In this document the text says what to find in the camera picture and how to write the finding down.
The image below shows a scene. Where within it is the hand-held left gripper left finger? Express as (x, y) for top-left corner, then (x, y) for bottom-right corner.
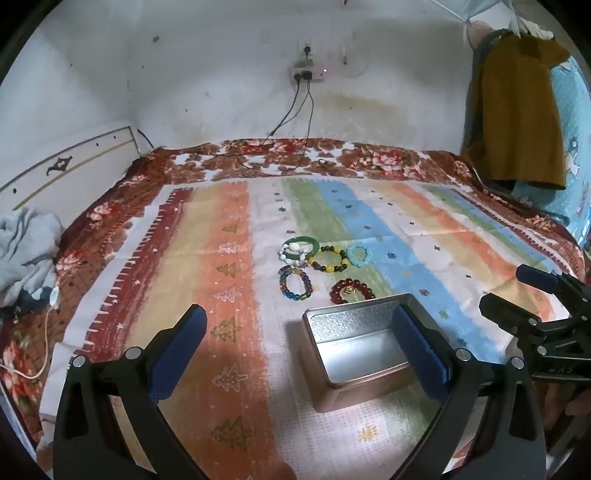
(53, 304), (208, 480)

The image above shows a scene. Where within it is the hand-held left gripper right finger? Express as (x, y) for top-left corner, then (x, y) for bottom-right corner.
(392, 305), (548, 480)

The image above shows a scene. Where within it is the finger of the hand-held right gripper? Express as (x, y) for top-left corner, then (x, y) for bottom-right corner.
(479, 293), (591, 344)
(516, 264), (591, 305)

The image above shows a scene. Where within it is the silver metal tin box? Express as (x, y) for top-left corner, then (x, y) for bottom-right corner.
(301, 293), (455, 414)

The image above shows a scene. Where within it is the red bead bracelet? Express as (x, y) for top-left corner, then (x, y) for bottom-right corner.
(330, 278), (376, 306)

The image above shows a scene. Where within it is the light blue bead bracelet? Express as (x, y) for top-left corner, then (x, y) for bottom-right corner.
(346, 244), (373, 268)

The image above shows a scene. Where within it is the dark and yellow bead bracelet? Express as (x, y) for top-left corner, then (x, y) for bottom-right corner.
(308, 246), (350, 274)

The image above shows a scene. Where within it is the multicolour bead bracelet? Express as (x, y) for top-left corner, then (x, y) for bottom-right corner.
(277, 265), (314, 304)

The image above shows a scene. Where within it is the white bead bracelet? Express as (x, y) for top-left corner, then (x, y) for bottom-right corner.
(278, 246), (313, 267)

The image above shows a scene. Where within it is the green jade bangle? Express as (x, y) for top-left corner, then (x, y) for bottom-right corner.
(283, 236), (320, 262)

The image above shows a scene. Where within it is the striped pastel mat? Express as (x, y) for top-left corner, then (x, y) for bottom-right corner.
(39, 176), (575, 480)

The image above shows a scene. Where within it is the blue printed cloth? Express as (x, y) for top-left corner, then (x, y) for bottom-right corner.
(512, 58), (591, 228)

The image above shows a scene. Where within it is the brown floral blanket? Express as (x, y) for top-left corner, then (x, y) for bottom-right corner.
(0, 137), (589, 457)

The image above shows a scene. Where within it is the mustard yellow garment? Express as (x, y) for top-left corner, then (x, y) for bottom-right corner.
(461, 33), (571, 190)

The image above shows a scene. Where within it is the grey crumpled cloth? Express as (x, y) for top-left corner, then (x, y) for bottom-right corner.
(0, 207), (66, 308)

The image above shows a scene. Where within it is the white headboard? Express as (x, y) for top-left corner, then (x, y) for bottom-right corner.
(0, 126), (154, 217)

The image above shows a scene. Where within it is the white clothes hanger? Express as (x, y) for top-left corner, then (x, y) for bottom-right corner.
(505, 11), (556, 41)

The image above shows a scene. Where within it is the white charger cable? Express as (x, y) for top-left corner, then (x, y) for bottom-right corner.
(0, 286), (61, 382)

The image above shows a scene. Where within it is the black power cable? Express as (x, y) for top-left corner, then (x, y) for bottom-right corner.
(277, 82), (315, 174)
(265, 79), (302, 140)

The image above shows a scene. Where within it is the clear wall hook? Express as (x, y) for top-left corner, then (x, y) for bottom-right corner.
(339, 42), (366, 78)

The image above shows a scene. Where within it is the white wall power strip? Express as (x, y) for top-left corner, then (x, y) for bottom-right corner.
(289, 66), (328, 85)

